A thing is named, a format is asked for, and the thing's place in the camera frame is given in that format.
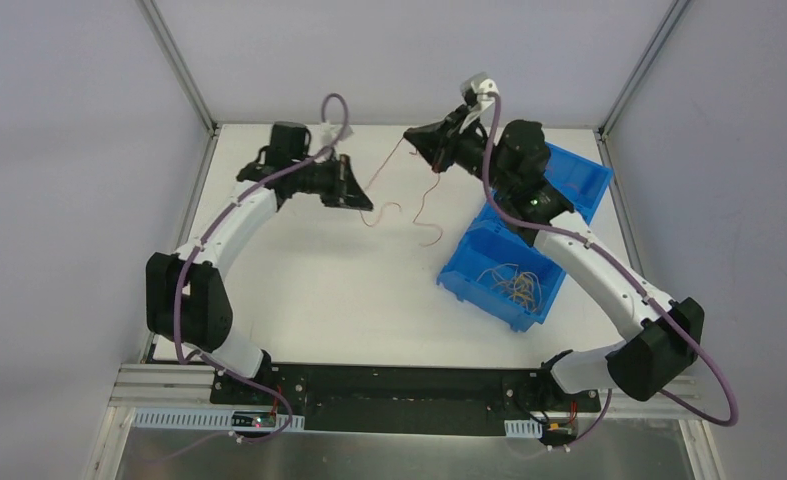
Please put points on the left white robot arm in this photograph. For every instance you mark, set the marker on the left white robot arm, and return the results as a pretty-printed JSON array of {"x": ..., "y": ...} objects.
[{"x": 186, "y": 299}]

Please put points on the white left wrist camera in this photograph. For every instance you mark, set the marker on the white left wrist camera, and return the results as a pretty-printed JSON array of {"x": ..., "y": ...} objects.
[{"x": 331, "y": 133}]

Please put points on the aluminium frame rail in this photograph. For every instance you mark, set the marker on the aluminium frame rail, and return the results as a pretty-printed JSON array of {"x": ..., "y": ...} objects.
[{"x": 177, "y": 386}]

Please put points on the blue plastic compartment bin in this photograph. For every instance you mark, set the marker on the blue plastic compartment bin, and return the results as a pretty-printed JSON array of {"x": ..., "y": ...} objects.
[{"x": 493, "y": 269}]

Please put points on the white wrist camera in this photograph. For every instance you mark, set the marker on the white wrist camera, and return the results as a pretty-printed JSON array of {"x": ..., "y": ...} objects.
[
  {"x": 477, "y": 93},
  {"x": 331, "y": 133}
]

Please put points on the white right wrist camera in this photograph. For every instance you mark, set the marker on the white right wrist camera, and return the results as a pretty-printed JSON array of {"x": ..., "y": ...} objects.
[{"x": 477, "y": 93}]

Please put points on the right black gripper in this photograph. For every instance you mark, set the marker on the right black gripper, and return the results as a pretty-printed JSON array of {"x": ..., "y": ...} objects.
[{"x": 443, "y": 146}]

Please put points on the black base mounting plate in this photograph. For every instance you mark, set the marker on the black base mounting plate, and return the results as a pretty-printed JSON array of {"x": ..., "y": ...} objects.
[{"x": 404, "y": 400}]

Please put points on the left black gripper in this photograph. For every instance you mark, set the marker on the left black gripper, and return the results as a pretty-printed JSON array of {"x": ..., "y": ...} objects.
[{"x": 343, "y": 182}]

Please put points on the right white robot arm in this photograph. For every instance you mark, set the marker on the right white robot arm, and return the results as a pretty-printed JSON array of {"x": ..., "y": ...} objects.
[{"x": 658, "y": 333}]

